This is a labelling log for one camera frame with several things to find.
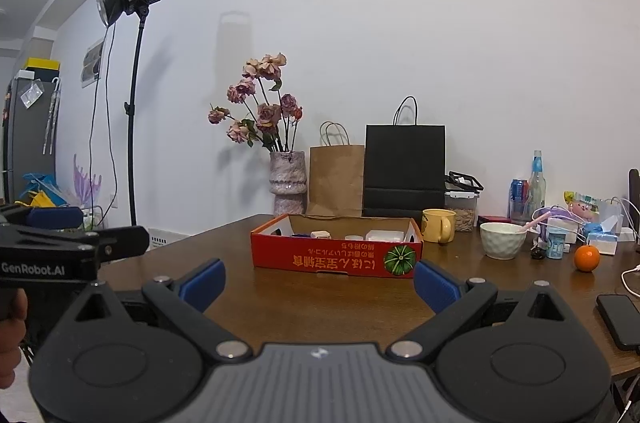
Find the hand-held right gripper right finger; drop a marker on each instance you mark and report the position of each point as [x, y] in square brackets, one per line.
[436, 284]

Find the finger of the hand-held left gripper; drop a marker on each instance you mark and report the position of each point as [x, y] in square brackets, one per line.
[55, 218]
[122, 242]

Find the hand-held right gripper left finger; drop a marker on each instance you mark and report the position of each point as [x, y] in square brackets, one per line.
[202, 283]

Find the red cardboard box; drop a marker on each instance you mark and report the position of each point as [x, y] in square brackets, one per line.
[320, 260]

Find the white charger cube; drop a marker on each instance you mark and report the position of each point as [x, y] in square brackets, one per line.
[320, 234]

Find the person's left hand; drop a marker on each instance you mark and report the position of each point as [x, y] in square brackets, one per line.
[11, 343]

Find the blue and yellow bag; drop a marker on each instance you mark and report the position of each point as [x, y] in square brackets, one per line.
[42, 193]

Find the yellow bear mug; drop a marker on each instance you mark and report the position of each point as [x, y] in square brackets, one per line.
[436, 225]

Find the clear container with black lid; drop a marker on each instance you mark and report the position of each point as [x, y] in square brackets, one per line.
[465, 213]

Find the white dimpled bowl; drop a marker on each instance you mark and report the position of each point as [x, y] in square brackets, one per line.
[502, 243]

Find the grey refrigerator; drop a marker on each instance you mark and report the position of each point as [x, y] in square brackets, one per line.
[30, 143]

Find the small red box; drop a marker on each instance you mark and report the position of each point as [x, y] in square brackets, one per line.
[492, 219]

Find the small black object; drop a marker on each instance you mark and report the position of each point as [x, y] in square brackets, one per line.
[537, 254]

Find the black paper bag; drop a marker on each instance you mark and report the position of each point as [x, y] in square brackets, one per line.
[405, 173]

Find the blue drink can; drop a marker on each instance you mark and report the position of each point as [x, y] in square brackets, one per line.
[519, 200]

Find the pink spoon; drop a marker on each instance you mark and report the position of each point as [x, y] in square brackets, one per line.
[537, 219]

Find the white yogurt cup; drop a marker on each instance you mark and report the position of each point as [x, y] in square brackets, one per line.
[555, 245]

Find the pink mottled vase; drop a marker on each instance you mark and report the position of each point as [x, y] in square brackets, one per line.
[287, 183]

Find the clear glass bottle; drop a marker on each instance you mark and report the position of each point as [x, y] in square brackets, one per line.
[537, 188]

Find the brown paper bag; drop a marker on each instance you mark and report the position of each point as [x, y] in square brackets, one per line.
[337, 183]

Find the purple mesh pouch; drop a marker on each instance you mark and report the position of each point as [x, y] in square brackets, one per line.
[562, 215]

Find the orange fruit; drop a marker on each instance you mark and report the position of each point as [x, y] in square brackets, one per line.
[586, 259]

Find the yellow box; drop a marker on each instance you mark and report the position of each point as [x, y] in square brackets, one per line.
[44, 64]

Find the colourful snack packet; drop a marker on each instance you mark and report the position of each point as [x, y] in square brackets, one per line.
[582, 203]

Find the blue white tissue pack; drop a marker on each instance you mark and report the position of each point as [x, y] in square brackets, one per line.
[602, 243]

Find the dried pink roses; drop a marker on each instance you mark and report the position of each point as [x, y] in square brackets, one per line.
[265, 113]

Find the black smartphone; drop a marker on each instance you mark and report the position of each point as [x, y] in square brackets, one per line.
[620, 320]

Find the white paper bag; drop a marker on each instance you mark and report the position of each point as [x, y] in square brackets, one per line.
[612, 215]

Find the dark wooden chair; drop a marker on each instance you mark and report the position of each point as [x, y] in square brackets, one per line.
[635, 203]

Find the purple fishtail wall decoration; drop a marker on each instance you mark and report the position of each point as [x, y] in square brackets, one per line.
[85, 185]

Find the wall picture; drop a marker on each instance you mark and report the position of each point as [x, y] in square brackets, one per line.
[93, 63]

